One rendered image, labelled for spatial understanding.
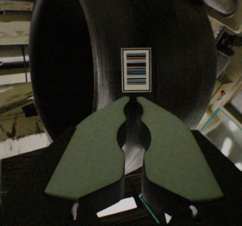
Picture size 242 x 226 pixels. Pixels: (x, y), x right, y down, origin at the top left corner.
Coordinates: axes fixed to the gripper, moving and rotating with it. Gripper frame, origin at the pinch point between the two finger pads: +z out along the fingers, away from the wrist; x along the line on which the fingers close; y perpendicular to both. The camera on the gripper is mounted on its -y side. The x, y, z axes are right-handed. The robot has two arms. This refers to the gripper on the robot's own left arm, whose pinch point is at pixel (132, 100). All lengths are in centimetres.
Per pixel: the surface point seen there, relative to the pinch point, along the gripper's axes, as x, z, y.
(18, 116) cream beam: -53, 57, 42
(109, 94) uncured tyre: -3.1, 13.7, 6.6
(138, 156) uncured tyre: 1.6, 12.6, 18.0
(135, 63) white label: 0.5, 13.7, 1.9
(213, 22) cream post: 27, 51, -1
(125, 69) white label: -0.8, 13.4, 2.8
